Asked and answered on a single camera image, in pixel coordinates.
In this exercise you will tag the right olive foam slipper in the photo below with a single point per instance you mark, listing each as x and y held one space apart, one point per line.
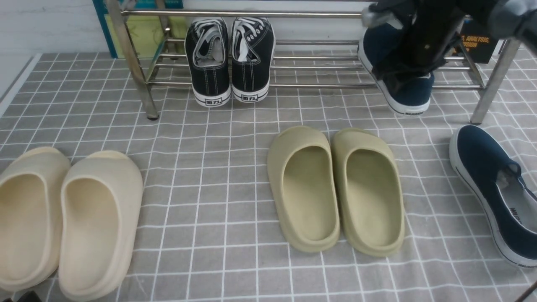
369 192

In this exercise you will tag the beige foam slipper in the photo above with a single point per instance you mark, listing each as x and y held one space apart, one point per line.
31 217
101 199

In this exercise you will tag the black canvas sneaker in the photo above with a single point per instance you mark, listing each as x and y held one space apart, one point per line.
253 44
207 51

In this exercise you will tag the stainless steel shoe rack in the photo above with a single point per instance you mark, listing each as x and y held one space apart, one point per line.
166 55

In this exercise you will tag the black image processing book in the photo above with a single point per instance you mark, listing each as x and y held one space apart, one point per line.
477 41

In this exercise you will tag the right black canvas sneaker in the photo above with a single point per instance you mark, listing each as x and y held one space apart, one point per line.
253 44

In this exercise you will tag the navy slip-on shoe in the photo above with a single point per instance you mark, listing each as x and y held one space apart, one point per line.
414 96
496 180

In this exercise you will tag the olive foam slipper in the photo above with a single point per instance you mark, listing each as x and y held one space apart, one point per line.
369 192
300 171

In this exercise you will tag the left black canvas sneaker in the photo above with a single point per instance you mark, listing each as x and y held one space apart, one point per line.
207 51

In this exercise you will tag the left beige foam slipper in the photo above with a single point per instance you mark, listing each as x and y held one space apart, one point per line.
31 217

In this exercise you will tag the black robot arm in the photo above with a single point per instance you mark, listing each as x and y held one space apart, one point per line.
504 19

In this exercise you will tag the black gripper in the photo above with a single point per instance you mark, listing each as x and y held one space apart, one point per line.
428 28

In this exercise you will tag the left olive foam slipper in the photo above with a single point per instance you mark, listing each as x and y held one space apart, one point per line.
300 171

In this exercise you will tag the teal and yellow book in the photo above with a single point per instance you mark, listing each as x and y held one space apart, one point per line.
145 31

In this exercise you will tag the right beige foam slipper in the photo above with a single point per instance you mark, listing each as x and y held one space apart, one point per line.
101 199

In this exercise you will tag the grey checked tablecloth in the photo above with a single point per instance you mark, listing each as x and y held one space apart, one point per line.
208 228

